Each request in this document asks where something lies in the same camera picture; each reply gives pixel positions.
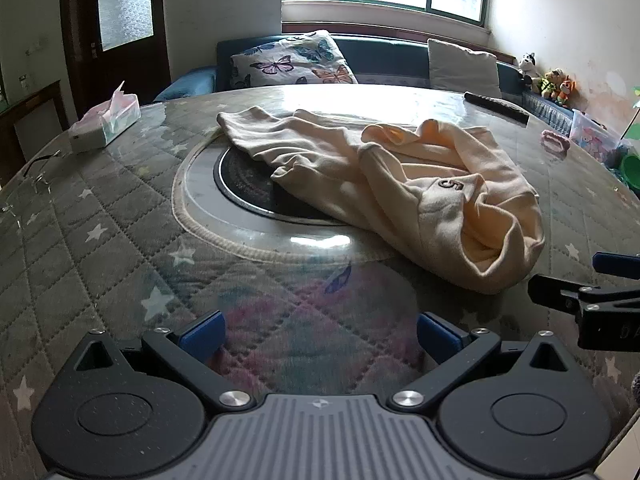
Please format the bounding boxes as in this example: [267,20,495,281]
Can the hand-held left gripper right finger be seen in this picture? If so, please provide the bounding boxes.
[389,312,571,413]

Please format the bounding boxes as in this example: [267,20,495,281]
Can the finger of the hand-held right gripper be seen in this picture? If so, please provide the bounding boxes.
[528,272,640,317]
[592,252,640,279]

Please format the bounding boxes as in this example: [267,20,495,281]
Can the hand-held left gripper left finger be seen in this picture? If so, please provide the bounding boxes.
[75,310,253,413]

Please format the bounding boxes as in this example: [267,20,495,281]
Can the cream sweatshirt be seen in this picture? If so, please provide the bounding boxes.
[216,106,546,295]

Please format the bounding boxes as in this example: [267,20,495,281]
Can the green plastic tub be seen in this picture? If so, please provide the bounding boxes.
[619,152,640,188]

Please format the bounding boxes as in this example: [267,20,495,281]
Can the grey round table insert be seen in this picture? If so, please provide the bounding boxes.
[171,125,401,263]

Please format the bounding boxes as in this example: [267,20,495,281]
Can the clear plastic storage box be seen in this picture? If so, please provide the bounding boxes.
[569,109,628,163]

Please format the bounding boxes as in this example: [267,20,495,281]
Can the pink hair clip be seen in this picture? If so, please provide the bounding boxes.
[541,130,571,153]

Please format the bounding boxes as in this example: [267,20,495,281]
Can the black round hotplate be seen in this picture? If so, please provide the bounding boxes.
[213,145,346,226]

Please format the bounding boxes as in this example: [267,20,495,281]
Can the orange tiger plush toy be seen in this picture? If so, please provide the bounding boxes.
[555,75,577,107]

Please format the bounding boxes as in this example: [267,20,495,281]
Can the yellow green plush toy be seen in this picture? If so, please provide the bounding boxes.
[540,69,563,101]

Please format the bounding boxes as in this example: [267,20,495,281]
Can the black remote control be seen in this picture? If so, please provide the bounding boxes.
[464,91,530,123]

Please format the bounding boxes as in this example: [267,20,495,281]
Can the black and white cow plush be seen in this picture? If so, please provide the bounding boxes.
[517,52,543,92]

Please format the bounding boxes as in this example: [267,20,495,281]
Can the pink and white tissue box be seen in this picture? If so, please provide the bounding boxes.
[68,80,141,154]

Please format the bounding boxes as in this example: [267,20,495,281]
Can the plain white pillow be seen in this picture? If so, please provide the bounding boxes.
[427,38,502,98]

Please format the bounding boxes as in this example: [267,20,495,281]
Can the blue sofa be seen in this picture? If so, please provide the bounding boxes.
[152,35,573,133]

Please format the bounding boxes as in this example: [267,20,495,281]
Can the dark wooden sideboard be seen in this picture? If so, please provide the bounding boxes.
[0,80,66,173]

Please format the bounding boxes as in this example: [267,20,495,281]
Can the dark wooden glass door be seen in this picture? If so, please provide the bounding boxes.
[60,0,172,116]

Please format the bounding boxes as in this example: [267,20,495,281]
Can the butterfly print pillow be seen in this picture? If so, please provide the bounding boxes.
[230,30,358,88]

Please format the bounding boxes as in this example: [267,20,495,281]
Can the thin frame eyeglasses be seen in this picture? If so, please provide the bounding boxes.
[0,152,66,216]

